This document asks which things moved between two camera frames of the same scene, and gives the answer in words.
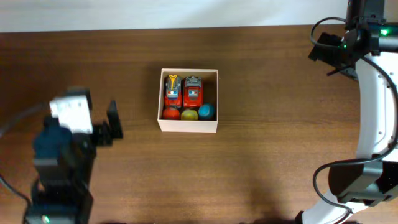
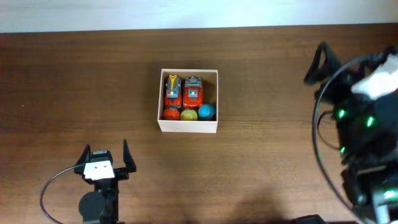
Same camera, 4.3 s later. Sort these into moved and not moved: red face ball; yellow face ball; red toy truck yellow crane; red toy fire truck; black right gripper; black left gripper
Moved: black right gripper; black left gripper
Not moved: red toy truck yellow crane; red face ball; red toy fire truck; yellow face ball
